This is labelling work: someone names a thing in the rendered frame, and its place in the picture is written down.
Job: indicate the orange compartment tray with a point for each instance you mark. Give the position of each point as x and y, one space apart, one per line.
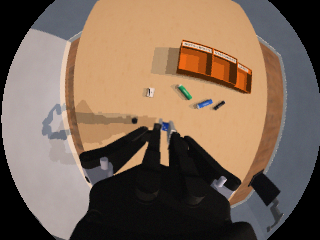
200 64

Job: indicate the small blue cube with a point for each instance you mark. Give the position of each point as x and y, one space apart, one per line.
165 126

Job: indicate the green aa battery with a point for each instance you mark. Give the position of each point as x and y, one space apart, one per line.
184 91

